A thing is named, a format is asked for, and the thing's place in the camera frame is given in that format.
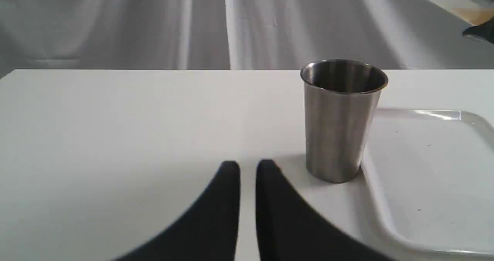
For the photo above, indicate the grey draped backdrop cloth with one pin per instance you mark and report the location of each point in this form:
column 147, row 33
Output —
column 233, row 34

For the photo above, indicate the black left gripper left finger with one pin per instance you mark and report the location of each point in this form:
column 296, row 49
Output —
column 207, row 231

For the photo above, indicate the white rectangular plastic tray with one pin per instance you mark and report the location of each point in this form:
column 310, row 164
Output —
column 430, row 175

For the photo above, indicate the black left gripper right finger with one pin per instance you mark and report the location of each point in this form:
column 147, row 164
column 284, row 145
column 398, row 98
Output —
column 289, row 229

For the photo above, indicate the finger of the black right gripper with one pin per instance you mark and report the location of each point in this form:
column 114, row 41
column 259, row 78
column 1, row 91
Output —
column 483, row 32

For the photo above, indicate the stainless steel cup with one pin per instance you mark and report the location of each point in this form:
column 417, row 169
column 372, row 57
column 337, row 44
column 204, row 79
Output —
column 340, row 98

